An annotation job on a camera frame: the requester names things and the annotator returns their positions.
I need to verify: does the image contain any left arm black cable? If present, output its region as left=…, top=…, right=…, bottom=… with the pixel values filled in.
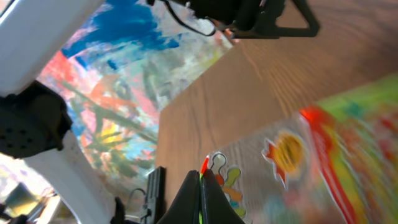
left=161, top=0, right=217, bottom=37

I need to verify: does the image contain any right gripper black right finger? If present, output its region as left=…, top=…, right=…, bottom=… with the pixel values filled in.
left=200, top=169, right=244, bottom=224

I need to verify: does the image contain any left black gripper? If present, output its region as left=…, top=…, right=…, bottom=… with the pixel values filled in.
left=161, top=0, right=320, bottom=39

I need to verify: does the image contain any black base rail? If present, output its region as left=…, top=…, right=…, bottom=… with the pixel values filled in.
left=141, top=167, right=165, bottom=224

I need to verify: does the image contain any colourful painted sheet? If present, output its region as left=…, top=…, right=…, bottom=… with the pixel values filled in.
left=36, top=1, right=232, bottom=215

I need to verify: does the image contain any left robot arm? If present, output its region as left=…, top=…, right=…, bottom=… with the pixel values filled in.
left=1, top=0, right=320, bottom=223

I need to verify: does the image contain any green snack mix bag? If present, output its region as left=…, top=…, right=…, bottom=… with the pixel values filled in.
left=204, top=75, right=397, bottom=223

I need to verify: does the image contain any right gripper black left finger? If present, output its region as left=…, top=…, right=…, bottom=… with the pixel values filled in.
left=157, top=170, right=200, bottom=224

